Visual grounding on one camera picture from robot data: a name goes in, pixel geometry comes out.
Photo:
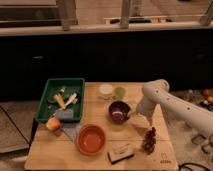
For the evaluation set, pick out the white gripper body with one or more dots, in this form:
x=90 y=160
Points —
x=146 y=107

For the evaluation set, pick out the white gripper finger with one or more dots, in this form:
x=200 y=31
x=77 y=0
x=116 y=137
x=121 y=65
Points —
x=150 y=120

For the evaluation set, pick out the dark purple bowl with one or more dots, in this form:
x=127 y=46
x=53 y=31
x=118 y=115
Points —
x=119 y=112

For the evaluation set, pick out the orange bowl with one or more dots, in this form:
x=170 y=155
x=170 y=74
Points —
x=90 y=140

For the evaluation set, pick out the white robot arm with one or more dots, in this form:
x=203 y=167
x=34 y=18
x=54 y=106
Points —
x=157 y=92

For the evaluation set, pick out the bunch of dark grapes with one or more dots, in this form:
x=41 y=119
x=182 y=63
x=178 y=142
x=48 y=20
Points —
x=149 y=141

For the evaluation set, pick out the white cup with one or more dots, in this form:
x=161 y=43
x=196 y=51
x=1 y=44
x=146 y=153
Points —
x=105 y=91

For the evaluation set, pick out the white utensil in tray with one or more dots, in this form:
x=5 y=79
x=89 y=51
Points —
x=71 y=99

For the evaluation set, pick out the grey cloth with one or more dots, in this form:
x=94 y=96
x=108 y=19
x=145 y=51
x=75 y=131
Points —
x=71 y=130

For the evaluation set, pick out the blue sponge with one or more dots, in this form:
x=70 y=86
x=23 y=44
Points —
x=64 y=114

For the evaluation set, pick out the green plastic tray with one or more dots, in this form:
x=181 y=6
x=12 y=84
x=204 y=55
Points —
x=62 y=98

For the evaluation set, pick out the yellow toy corn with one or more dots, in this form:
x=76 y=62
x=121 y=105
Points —
x=59 y=100

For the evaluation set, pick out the orange apple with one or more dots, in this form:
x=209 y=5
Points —
x=53 y=124

